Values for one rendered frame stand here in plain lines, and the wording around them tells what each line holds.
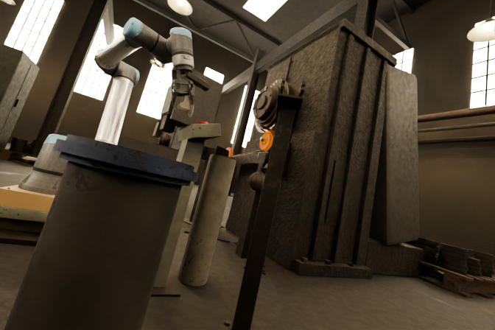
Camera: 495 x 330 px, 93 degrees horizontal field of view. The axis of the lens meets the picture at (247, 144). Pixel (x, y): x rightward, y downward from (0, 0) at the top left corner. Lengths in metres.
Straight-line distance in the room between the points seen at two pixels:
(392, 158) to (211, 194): 1.63
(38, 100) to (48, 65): 1.46
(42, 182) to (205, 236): 0.77
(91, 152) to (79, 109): 11.39
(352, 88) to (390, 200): 0.93
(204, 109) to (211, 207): 3.64
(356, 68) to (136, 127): 10.55
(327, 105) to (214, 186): 1.03
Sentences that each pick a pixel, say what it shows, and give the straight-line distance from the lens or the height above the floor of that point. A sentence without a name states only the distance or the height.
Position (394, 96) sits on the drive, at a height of 1.42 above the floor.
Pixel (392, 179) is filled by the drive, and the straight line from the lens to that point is 2.22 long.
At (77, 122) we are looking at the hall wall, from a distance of 11.82.
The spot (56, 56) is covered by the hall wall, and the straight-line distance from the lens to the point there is 12.55.
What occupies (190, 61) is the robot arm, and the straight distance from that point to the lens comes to 1.08.
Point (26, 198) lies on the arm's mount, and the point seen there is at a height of 0.16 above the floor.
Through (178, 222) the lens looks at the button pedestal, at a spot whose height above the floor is 0.23.
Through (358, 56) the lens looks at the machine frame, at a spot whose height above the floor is 1.57.
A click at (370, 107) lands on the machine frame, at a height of 1.23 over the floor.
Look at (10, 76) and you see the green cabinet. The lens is 4.51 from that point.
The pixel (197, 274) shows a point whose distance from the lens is 1.05.
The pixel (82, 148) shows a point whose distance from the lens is 0.53.
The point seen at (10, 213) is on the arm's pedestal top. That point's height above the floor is 0.10.
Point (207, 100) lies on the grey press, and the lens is 4.59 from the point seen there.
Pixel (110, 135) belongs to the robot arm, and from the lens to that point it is 1.48.
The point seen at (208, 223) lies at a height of 0.24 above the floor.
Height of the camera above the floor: 0.41
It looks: 10 degrees up
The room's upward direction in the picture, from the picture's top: 14 degrees clockwise
